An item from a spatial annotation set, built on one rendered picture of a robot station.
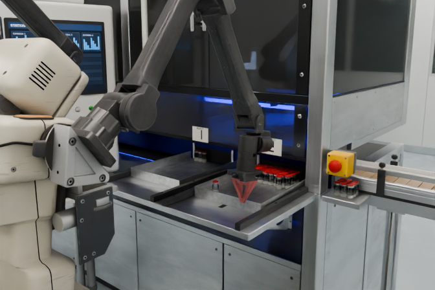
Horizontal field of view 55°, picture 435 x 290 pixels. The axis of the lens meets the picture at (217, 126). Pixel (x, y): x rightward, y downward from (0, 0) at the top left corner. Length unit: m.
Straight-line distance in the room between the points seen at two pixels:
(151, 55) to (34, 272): 0.52
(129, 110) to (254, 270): 1.05
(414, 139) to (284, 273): 4.66
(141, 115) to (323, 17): 0.74
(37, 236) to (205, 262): 1.01
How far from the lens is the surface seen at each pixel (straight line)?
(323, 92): 1.39
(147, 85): 0.87
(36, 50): 0.92
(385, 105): 1.99
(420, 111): 6.06
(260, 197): 1.40
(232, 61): 1.13
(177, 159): 1.81
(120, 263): 2.37
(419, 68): 6.02
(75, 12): 1.88
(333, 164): 1.37
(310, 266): 1.58
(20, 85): 0.90
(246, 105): 1.19
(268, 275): 1.70
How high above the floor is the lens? 1.36
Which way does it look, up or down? 11 degrees down
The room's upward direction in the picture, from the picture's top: straight up
